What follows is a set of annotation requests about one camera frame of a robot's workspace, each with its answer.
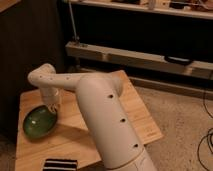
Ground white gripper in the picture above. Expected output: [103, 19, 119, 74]
[40, 87, 61, 118]

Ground green ceramic bowl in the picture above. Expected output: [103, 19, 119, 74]
[23, 105, 58, 139]

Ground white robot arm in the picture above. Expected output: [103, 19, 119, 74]
[28, 63, 157, 171]

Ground metal stand pole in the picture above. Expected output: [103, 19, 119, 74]
[68, 0, 79, 44]

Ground long wooden beam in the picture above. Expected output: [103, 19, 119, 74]
[65, 42, 213, 79]

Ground wooden shelf with clutter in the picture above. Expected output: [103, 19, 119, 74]
[63, 0, 213, 20]

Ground black handle on beam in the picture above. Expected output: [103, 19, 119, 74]
[164, 56, 193, 66]

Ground black cables on floor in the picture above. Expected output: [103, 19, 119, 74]
[196, 71, 213, 171]

